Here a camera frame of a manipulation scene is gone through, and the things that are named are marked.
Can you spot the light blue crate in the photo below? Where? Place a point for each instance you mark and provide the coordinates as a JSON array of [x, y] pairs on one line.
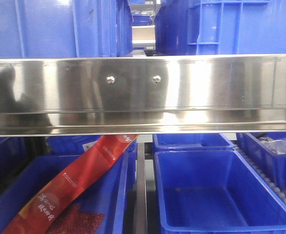
[[226, 27]]

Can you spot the blue bin behind centre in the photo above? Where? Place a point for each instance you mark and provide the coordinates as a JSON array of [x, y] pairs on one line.
[[189, 142]]

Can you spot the cardboard box in background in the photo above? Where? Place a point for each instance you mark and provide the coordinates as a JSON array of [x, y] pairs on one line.
[[146, 32]]

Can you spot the dark blue centre lower bin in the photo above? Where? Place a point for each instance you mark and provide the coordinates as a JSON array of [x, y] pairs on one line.
[[214, 192]]

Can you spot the dark blue bin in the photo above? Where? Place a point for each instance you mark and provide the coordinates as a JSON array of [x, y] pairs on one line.
[[98, 210], [214, 192]]

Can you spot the white roller track strip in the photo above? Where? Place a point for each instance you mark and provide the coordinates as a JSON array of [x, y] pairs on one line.
[[276, 189]]

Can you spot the red printed paper bag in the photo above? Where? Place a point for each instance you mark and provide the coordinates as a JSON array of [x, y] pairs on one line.
[[40, 212]]

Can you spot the dark blue left lower bin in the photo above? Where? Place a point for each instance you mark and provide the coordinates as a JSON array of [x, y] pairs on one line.
[[98, 210]]

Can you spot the clear plastic bags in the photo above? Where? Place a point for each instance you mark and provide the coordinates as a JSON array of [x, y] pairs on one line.
[[277, 146]]

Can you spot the blue bin with plastic bags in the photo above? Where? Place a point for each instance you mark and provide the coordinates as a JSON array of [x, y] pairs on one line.
[[273, 165]]

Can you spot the dark blue upper left crate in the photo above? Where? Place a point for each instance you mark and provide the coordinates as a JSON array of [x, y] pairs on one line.
[[65, 28]]

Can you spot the right rail screw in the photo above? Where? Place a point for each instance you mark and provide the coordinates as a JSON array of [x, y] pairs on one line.
[[156, 79]]

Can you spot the rail screw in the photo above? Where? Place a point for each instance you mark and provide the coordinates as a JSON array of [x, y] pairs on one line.
[[156, 79], [110, 79]]

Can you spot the left rail screw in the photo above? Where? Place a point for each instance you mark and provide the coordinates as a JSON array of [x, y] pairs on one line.
[[110, 79]]

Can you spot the stainless steel shelf front rail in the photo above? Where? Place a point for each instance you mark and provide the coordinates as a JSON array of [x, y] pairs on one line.
[[70, 96]]

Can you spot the steel shelf divider rail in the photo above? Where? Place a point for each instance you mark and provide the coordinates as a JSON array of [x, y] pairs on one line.
[[140, 219]]

